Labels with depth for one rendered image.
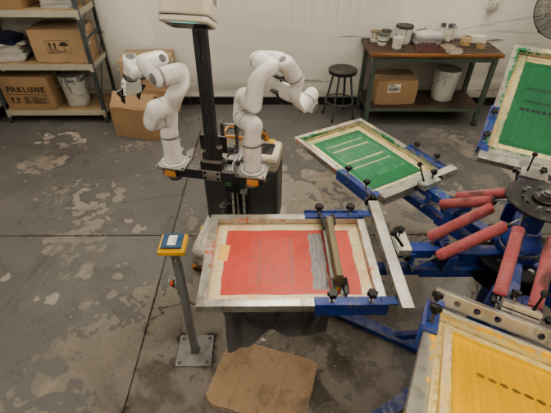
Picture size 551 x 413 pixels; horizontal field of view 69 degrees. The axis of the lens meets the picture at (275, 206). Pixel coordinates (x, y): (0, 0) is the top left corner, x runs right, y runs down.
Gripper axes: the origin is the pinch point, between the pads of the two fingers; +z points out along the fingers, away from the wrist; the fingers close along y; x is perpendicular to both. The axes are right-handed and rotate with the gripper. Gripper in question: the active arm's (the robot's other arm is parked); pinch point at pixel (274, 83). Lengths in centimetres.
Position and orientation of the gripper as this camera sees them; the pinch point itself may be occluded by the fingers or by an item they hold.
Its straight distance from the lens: 236.2
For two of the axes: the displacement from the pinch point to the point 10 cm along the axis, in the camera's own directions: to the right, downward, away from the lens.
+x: -5.9, 5.3, -6.1
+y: 1.9, -6.4, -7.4
